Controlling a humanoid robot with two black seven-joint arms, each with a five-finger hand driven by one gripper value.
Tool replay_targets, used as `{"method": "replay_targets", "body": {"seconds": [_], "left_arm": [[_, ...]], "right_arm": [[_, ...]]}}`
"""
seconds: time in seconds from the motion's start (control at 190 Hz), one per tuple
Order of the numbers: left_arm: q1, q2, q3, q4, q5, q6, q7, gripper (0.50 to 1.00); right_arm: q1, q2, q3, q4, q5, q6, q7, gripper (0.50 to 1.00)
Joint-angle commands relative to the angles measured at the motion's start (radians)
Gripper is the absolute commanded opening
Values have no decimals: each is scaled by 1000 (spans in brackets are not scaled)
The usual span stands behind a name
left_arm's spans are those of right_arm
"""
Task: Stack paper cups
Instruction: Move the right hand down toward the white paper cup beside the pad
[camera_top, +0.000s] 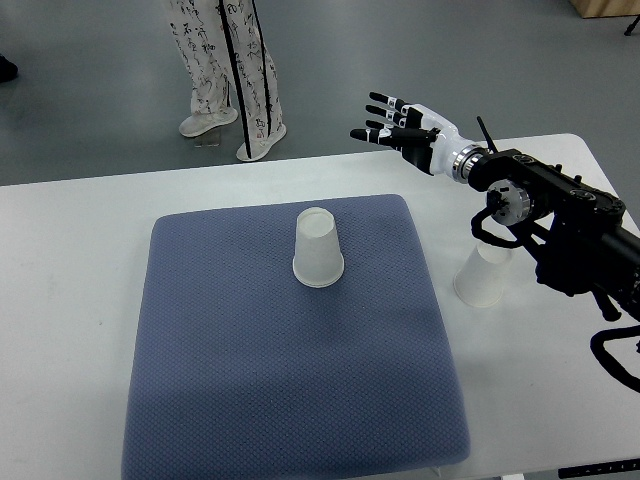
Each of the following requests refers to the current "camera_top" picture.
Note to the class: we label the black table control panel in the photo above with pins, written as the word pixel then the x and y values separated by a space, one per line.
pixel 624 466

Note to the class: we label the white paper cup on cushion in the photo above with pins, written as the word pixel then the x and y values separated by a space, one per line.
pixel 318 261

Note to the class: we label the clear plastic floor marker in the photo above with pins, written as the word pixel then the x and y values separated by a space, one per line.
pixel 209 139

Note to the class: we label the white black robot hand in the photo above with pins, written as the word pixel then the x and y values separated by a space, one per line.
pixel 424 138

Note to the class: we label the wooden box corner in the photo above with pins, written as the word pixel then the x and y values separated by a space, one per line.
pixel 589 9

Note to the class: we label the black tripod leg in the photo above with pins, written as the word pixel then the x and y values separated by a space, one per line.
pixel 630 28

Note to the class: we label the person in patterned white trousers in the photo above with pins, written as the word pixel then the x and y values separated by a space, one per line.
pixel 232 72

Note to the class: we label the white paper cup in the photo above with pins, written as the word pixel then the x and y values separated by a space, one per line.
pixel 480 281
pixel 318 261

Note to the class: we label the blue grey cushion mat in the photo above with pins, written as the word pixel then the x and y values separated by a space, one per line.
pixel 242 372

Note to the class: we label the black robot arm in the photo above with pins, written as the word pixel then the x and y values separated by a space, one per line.
pixel 573 231

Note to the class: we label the dark object at left edge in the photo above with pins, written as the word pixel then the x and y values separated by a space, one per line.
pixel 8 70

